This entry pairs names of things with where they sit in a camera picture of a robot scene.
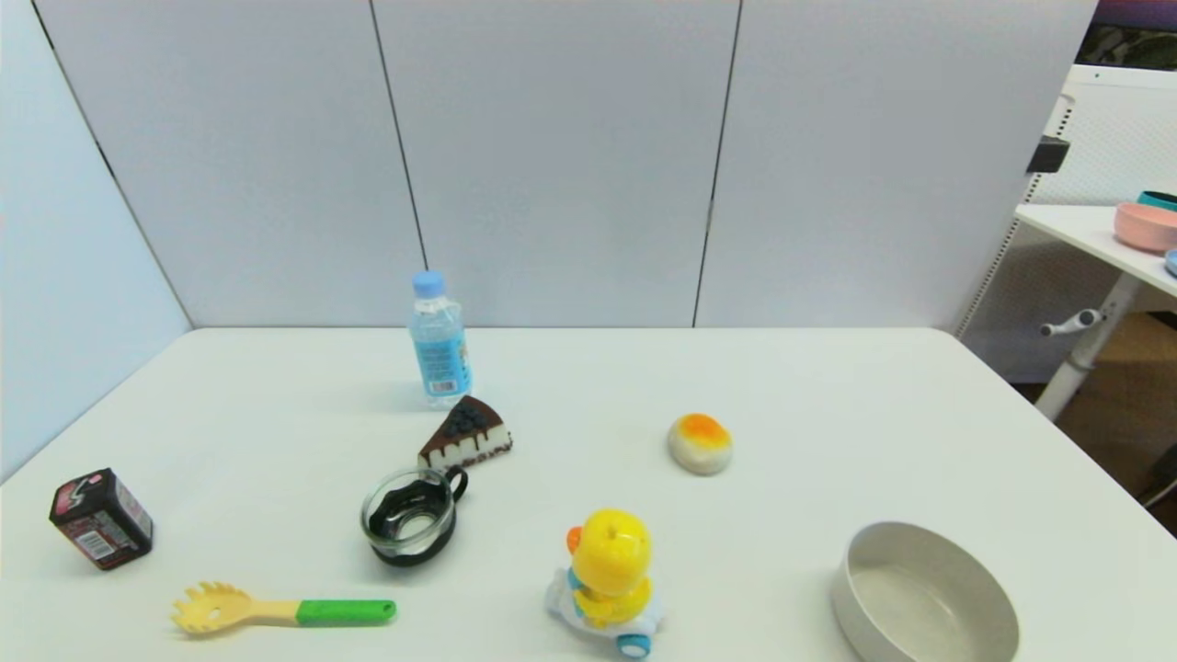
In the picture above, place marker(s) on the yellow duck toy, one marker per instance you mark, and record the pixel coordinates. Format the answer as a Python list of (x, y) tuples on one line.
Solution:
[(609, 556)]

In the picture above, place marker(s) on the grey brown round bowl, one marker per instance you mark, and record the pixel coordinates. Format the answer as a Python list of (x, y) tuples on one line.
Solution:
[(919, 598)]

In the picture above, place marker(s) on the pink bowl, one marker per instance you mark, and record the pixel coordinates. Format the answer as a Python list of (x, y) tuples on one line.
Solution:
[(1145, 227)]

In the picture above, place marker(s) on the teal bowl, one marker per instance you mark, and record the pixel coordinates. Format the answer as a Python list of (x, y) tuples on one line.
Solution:
[(1160, 199)]

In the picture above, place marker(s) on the black floor object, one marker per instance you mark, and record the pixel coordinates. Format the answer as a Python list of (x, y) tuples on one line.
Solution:
[(1164, 478)]

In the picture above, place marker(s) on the clear water bottle blue label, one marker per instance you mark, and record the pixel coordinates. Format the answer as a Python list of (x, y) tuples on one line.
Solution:
[(439, 345)]

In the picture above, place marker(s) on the chocolate blueberry cake slice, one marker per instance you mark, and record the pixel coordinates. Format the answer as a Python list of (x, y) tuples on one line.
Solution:
[(467, 434)]

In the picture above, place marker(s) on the white bun orange top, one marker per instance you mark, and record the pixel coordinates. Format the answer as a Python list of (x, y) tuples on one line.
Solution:
[(701, 444)]

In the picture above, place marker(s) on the black clip on pegboard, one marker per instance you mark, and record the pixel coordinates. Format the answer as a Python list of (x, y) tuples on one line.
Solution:
[(1047, 154)]

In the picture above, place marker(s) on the white side table leg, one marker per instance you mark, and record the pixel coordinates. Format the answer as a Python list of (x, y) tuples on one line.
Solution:
[(1090, 345)]

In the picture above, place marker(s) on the white side table top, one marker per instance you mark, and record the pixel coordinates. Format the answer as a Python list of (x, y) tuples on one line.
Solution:
[(1085, 230)]

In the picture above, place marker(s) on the black and pink carton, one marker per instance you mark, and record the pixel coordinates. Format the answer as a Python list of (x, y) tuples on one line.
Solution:
[(99, 519)]

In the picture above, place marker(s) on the white pegboard panel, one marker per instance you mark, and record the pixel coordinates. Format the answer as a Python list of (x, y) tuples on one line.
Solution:
[(1117, 129)]

